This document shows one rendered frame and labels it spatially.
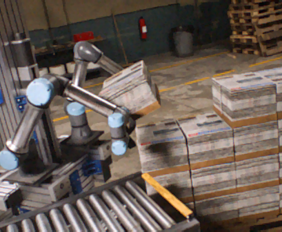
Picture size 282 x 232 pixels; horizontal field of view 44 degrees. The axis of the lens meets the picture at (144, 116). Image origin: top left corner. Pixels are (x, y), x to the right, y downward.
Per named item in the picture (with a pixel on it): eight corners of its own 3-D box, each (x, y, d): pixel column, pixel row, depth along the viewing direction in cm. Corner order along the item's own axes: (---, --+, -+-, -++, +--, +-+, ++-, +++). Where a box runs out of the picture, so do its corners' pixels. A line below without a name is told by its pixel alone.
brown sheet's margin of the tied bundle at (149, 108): (119, 121, 214) (116, 115, 213) (160, 99, 209) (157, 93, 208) (116, 130, 199) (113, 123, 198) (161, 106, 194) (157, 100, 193)
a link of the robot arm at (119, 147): (125, 140, 164) (128, 156, 166) (127, 131, 174) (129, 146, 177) (109, 141, 164) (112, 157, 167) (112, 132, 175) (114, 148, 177)
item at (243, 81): (211, 79, 239) (211, 77, 238) (251, 72, 241) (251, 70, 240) (229, 92, 204) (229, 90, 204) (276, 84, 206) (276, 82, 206)
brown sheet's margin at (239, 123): (213, 110, 246) (212, 103, 244) (252, 102, 248) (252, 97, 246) (232, 128, 210) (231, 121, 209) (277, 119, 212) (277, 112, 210)
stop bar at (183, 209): (147, 175, 178) (147, 172, 178) (194, 216, 141) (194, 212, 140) (141, 177, 177) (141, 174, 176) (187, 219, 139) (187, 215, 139)
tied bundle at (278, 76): (252, 103, 248) (251, 72, 241) (292, 97, 249) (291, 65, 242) (276, 120, 212) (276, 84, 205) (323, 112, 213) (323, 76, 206)
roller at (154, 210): (134, 186, 180) (132, 177, 178) (181, 234, 139) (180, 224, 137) (125, 189, 178) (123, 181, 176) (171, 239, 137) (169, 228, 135)
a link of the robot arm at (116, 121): (110, 110, 173) (114, 130, 177) (105, 119, 163) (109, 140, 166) (125, 109, 172) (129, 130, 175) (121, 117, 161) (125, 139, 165)
